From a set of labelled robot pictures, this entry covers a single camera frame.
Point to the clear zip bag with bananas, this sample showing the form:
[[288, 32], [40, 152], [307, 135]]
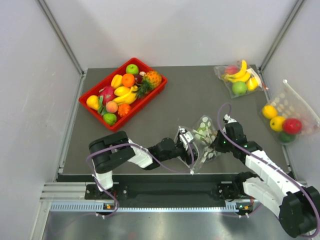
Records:
[[219, 71]]

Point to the pink fake dragon fruit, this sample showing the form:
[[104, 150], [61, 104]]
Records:
[[106, 94]]

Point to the yellow lemon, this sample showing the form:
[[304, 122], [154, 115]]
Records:
[[276, 123], [269, 112]]

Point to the yellow fake bell pepper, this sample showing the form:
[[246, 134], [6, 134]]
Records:
[[116, 81]]

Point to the dark red fake plum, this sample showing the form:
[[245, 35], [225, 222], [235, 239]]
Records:
[[138, 78]]

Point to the red fruit in bag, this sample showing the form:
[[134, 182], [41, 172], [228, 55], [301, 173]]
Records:
[[231, 69]]

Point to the red plastic tray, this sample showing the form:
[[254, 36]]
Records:
[[137, 105]]

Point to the yellow fruit in bag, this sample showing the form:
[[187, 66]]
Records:
[[252, 84]]

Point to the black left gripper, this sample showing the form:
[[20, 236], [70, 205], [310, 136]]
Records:
[[185, 156]]

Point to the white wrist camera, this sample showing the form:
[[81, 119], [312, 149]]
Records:
[[227, 119], [185, 137]]

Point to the fake pineapple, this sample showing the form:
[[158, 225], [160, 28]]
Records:
[[149, 82]]

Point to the green fake fruit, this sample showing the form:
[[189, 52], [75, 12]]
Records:
[[202, 131]]

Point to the yellow fake banana bunch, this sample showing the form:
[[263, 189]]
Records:
[[125, 95]]

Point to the green apple in bag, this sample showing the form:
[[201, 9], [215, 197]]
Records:
[[239, 88]]

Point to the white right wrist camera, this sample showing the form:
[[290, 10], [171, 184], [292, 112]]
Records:
[[227, 119]]

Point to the green fake lime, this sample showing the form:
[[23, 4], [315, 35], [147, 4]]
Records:
[[110, 118]]

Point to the green fruit in right bag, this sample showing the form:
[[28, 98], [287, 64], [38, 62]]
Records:
[[286, 138]]

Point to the yellow fake pear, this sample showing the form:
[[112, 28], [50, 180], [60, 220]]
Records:
[[93, 102]]

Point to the dotted zip bag at right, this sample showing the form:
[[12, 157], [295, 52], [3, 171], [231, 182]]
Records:
[[290, 104]]

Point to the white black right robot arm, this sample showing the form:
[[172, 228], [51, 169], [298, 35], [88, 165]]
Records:
[[296, 207]]

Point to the red fake apple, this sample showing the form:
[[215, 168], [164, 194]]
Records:
[[292, 126]]

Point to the grey slotted cable duct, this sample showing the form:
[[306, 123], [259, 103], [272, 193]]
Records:
[[104, 207]]

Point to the green fake apple in tray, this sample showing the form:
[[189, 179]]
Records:
[[132, 69]]

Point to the yellow lemon upper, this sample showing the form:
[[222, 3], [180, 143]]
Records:
[[269, 112]]

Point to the orange fake carved fruit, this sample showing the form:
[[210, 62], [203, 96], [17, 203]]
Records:
[[124, 109]]

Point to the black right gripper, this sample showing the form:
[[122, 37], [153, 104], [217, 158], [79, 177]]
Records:
[[216, 144]]

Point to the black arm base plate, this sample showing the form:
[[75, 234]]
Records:
[[218, 187]]

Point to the yellow lemon lower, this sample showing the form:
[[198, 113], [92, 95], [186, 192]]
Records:
[[276, 123]]

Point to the yellow bananas in bag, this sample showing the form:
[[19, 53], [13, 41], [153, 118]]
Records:
[[242, 76]]

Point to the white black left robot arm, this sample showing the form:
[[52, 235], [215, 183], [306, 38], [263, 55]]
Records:
[[109, 152]]

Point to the white fake garlic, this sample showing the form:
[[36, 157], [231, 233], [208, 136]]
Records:
[[142, 73]]

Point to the clear polka dot zip bag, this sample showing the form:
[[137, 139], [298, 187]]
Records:
[[200, 149]]

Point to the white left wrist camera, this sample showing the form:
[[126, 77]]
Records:
[[185, 137]]

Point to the red peach fake fruit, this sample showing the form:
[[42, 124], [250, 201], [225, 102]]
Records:
[[111, 107]]

